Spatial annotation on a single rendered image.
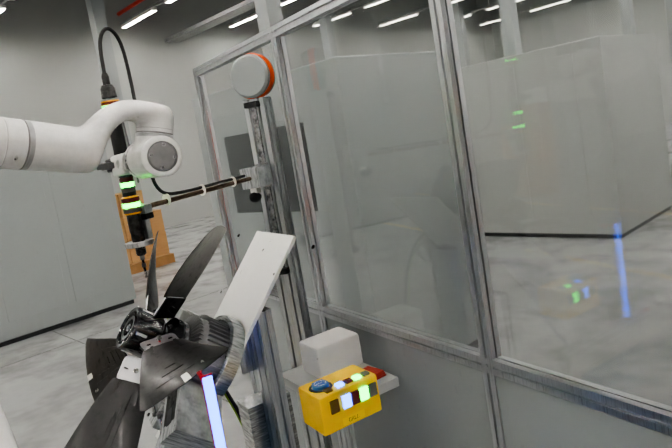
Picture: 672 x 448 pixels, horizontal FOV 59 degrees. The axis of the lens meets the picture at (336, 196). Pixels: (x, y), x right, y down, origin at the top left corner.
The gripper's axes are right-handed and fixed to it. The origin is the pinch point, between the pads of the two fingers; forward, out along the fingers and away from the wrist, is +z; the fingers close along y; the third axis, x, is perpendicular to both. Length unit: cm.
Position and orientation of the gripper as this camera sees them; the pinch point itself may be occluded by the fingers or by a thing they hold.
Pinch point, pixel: (126, 163)
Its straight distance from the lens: 156.2
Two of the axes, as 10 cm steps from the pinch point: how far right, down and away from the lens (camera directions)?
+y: 8.3, -2.0, 5.2
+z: -5.3, 0.0, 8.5
